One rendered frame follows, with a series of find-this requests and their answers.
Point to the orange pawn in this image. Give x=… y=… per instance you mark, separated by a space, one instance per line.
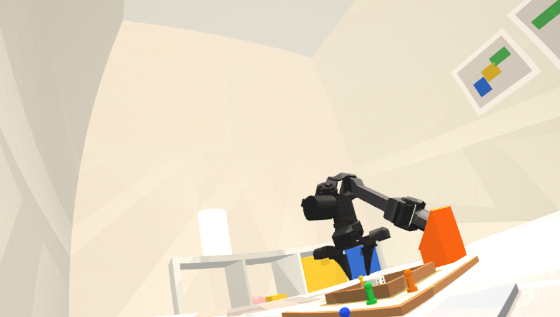
x=410 y=283

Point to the white die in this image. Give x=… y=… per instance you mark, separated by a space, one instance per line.
x=377 y=280

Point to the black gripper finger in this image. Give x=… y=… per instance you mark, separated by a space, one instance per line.
x=367 y=254
x=342 y=260

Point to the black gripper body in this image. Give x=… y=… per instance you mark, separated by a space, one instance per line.
x=378 y=234

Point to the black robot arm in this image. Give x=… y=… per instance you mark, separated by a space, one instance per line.
x=327 y=203

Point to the blue game pawn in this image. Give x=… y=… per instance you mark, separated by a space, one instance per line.
x=344 y=312

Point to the green pawn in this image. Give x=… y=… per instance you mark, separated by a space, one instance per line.
x=371 y=300

